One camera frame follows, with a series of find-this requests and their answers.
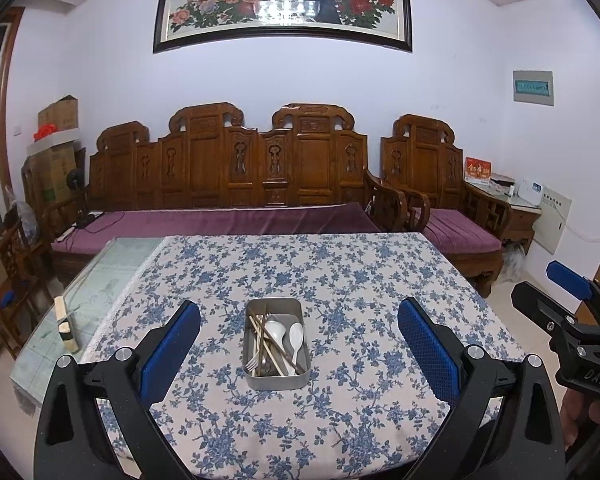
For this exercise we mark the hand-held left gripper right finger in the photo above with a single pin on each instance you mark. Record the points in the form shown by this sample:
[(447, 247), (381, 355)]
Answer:
[(427, 347)]

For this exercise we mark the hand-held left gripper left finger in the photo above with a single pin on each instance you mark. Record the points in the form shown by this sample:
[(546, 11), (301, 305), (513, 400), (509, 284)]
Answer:
[(172, 347)]

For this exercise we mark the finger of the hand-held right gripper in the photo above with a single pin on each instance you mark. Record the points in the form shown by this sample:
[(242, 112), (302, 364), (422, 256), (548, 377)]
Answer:
[(540, 305), (570, 280)]

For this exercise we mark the metal fork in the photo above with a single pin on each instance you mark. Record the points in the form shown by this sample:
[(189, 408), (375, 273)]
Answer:
[(250, 363)]

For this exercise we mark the metal spoon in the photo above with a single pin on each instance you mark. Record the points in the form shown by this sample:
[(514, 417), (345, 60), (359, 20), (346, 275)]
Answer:
[(267, 366)]

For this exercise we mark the rectangular metal tray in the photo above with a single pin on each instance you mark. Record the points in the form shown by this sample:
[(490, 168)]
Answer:
[(275, 382)]

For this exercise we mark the deep white plastic ladle spoon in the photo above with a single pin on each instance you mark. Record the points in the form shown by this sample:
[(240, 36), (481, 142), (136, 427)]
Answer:
[(296, 333)]

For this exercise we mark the person's right hand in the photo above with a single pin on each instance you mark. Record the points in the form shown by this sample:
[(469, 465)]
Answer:
[(577, 417)]

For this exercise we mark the clear plastic bag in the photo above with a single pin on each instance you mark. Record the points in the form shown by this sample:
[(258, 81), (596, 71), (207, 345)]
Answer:
[(513, 262)]

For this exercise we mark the blue floral tablecloth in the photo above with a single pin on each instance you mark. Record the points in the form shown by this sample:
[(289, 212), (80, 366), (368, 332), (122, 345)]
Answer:
[(205, 280)]

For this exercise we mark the wooden side table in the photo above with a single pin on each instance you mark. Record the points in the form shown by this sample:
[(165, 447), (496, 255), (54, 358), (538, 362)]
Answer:
[(517, 220)]

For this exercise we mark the white tabletop device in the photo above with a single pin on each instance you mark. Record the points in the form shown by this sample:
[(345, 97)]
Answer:
[(530, 191)]

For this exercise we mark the short purple armchair cushion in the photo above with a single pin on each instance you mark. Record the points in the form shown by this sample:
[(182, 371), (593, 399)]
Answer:
[(460, 230)]

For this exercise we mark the red printed box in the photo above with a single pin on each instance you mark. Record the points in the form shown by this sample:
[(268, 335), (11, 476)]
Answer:
[(478, 170)]

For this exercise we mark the wooden chair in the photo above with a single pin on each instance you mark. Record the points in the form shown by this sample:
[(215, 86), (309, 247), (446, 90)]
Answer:
[(15, 255)]

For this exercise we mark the carved wooden sofa bench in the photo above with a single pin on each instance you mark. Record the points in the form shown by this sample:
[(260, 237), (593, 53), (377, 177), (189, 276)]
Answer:
[(210, 165)]

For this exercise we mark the carved wooden armchair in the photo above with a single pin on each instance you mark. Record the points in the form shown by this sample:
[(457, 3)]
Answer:
[(422, 160)]

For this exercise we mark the black standing fan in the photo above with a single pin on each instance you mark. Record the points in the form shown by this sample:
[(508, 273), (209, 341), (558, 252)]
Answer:
[(75, 180)]

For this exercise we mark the large brown cardboard box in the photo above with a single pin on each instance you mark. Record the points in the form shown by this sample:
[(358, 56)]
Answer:
[(55, 175)]

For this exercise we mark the red plastic bag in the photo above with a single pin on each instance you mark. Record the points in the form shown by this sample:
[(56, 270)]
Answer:
[(45, 132)]

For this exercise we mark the small brown cardboard box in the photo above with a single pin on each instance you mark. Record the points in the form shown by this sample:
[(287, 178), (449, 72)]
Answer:
[(59, 115)]

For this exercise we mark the framed peacock flower painting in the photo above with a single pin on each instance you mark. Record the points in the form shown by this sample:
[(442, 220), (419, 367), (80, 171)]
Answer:
[(280, 0)]

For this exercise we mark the white wall meter cabinet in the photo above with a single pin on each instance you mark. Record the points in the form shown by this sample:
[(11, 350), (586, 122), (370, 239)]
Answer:
[(554, 222)]

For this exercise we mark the grey wall fuse box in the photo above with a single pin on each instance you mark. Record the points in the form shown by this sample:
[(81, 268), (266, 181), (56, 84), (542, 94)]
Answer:
[(532, 87)]

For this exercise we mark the wooden door frame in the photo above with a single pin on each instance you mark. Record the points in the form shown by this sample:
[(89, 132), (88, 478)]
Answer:
[(7, 110)]

